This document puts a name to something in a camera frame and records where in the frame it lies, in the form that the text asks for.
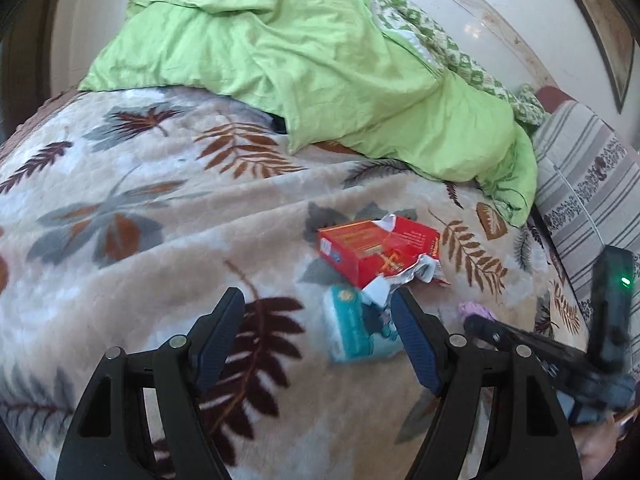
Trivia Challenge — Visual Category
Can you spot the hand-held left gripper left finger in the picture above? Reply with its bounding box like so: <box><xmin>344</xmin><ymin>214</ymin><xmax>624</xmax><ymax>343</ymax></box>
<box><xmin>55</xmin><ymin>287</ymin><xmax>246</xmax><ymax>480</ymax></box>

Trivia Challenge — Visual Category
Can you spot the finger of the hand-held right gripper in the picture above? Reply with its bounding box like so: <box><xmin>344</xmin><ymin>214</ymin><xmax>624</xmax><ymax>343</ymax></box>
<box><xmin>462</xmin><ymin>316</ymin><xmax>590</xmax><ymax>365</ymax></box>

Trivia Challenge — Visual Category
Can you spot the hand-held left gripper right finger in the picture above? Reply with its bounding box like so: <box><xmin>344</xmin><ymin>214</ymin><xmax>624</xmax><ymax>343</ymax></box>
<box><xmin>390</xmin><ymin>290</ymin><xmax>583</xmax><ymax>480</ymax></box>

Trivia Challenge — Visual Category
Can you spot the purple wrapper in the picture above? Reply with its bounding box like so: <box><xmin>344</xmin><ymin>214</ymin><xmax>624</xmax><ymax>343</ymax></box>
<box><xmin>459</xmin><ymin>301</ymin><xmax>498</xmax><ymax>322</ymax></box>

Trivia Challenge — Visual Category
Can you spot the teal tissue packet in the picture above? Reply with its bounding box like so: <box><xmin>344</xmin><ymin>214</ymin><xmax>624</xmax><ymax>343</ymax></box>
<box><xmin>322</xmin><ymin>284</ymin><xmax>403</xmax><ymax>363</ymax></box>

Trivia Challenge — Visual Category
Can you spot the person's right hand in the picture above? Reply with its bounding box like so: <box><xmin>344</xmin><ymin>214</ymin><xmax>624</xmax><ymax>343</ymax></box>
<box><xmin>570</xmin><ymin>410</ymin><xmax>636</xmax><ymax>480</ymax></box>

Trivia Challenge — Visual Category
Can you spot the torn red cardboard box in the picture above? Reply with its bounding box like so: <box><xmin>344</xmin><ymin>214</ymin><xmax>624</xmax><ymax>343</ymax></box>
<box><xmin>317</xmin><ymin>214</ymin><xmax>451</xmax><ymax>306</ymax></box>

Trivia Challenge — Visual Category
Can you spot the leaf print fleece blanket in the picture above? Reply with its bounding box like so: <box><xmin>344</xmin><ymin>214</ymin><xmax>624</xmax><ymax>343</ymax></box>
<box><xmin>0</xmin><ymin>85</ymin><xmax>601</xmax><ymax>480</ymax></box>

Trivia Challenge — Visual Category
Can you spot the striped floral pillow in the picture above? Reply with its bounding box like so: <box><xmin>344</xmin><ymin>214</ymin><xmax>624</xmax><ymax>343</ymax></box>
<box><xmin>530</xmin><ymin>100</ymin><xmax>640</xmax><ymax>311</ymax></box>

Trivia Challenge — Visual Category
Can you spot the dark red cloth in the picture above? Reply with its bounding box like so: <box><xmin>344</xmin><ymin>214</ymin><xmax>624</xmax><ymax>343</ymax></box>
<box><xmin>532</xmin><ymin>85</ymin><xmax>581</xmax><ymax>116</ymax></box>

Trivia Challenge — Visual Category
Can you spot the green white patterned quilt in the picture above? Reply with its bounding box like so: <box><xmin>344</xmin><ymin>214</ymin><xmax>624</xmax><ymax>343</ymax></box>
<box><xmin>345</xmin><ymin>0</ymin><xmax>546</xmax><ymax>126</ymax></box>

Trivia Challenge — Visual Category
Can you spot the light green duvet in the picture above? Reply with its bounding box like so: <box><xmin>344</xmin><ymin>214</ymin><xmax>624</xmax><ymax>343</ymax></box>
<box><xmin>77</xmin><ymin>0</ymin><xmax>538</xmax><ymax>227</ymax></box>

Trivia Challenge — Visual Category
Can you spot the brown wooden wall frame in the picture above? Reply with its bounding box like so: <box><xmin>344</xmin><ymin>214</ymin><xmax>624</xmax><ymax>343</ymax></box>
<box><xmin>547</xmin><ymin>0</ymin><xmax>636</xmax><ymax>113</ymax></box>

